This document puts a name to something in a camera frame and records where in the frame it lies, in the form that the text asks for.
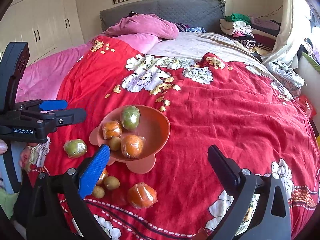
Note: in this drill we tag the wrapped orange bowl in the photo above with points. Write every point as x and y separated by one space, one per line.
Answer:
112 129
132 146

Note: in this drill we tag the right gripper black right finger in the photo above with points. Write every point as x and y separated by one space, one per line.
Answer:
260 209

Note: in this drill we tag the cream curtain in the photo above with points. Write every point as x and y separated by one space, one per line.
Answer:
291 33

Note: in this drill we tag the person's left hand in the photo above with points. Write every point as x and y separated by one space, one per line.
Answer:
24 154

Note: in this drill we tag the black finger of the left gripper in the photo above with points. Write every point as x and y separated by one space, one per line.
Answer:
48 122

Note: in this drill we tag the cream wardrobe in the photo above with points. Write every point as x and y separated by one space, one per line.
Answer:
48 26

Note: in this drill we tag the beige bed sheet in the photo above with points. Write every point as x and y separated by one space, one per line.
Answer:
195 45

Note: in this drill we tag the grey padded headboard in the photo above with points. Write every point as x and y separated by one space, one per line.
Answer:
194 13

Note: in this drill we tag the pink pillow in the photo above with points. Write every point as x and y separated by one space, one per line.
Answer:
144 24

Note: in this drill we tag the pile of folded clothes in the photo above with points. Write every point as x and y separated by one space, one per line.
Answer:
254 35

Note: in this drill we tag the red plastic bag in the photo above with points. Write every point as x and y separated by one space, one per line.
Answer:
306 105

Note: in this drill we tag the crumpled patterned cloth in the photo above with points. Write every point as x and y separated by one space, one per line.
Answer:
287 77

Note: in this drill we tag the wrapped orange bowl front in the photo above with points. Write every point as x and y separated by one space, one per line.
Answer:
132 146

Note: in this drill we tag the red floral bedspread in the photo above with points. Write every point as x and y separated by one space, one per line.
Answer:
209 102

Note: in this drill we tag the wrapped orange bowl left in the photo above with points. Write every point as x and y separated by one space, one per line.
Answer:
112 129

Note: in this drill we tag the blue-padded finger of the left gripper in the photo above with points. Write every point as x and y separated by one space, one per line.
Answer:
42 105

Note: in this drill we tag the pink footed fruit bowl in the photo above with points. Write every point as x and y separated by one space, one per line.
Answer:
154 127

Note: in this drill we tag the pink blanket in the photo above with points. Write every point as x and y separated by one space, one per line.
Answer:
42 79

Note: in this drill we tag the green fruit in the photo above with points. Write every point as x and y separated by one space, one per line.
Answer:
130 117
75 148

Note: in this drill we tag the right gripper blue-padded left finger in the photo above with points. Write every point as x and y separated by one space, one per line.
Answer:
45 217

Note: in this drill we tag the wrapped green fruit in bowl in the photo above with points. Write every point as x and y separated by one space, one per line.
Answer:
130 117

